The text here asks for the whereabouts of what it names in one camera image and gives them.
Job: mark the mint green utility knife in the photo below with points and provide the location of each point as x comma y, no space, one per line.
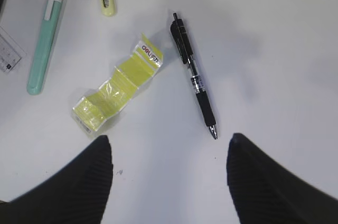
44,45

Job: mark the clear plastic ruler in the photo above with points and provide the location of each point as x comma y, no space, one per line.
11,52

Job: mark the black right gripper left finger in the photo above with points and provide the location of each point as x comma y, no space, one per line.
78,193

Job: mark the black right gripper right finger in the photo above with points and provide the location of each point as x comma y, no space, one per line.
263,191

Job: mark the yellow waste paper wrapper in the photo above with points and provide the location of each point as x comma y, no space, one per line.
129,76

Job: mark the black pen far right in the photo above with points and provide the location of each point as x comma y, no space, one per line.
184,47

